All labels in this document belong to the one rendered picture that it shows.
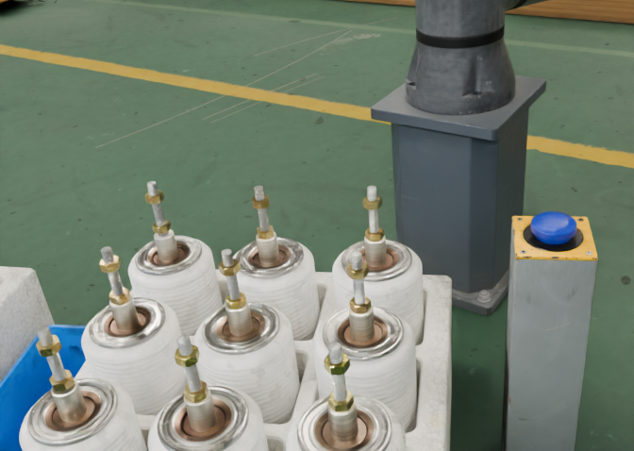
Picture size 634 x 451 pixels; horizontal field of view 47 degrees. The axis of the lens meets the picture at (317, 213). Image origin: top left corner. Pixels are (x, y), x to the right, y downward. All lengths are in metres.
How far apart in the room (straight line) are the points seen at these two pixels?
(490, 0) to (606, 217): 0.53
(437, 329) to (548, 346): 0.12
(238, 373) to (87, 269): 0.70
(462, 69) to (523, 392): 0.42
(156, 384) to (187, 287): 0.12
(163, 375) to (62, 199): 0.90
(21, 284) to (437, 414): 0.57
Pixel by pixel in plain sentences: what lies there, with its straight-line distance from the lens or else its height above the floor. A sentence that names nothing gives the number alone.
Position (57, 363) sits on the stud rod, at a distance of 0.64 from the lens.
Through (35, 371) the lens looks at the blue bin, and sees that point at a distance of 1.01.
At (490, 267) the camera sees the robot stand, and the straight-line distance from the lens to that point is 1.09.
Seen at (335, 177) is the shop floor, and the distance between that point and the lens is 1.48.
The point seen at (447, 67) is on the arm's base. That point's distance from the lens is 0.97.
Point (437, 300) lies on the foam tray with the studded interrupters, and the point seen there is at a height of 0.18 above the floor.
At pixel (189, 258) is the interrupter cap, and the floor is 0.25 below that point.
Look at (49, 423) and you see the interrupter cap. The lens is 0.68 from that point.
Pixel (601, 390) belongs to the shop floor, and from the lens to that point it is 1.01.
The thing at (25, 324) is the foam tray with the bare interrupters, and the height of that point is 0.13.
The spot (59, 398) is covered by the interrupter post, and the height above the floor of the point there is 0.28.
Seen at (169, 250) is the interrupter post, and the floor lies 0.27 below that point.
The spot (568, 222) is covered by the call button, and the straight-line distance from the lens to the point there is 0.70.
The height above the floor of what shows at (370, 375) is 0.24.
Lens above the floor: 0.70
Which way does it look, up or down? 31 degrees down
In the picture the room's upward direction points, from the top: 6 degrees counter-clockwise
